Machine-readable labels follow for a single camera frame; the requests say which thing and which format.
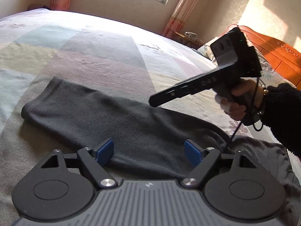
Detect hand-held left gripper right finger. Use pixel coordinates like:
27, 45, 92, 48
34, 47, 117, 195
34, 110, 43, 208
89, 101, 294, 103
180, 139, 257, 190

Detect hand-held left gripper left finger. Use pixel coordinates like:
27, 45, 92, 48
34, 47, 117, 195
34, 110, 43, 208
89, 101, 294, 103
40, 138, 118, 190

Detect dark grey pants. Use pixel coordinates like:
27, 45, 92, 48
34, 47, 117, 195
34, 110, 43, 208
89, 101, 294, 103
21, 76, 301, 208

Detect person's right hand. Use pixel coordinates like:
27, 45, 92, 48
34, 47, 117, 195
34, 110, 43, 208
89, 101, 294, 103
215, 78, 267, 124

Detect small floral pillow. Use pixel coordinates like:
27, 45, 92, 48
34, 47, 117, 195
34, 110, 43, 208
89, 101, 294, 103
197, 44, 215, 60

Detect wooden nightstand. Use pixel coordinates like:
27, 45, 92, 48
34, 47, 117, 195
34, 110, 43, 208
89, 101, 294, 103
170, 29, 205, 45

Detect large beige printed pillow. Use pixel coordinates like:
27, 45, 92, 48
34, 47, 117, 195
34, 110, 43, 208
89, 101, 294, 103
212, 34, 273, 85

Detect wooden headboard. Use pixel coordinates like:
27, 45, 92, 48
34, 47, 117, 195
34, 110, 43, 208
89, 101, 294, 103
221, 25, 301, 87

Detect patchwork floral bed sheet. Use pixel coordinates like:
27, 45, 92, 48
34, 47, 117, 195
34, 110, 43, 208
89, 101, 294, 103
0, 8, 301, 226

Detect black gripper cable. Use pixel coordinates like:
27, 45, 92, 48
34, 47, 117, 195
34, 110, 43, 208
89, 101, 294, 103
228, 76, 265, 150

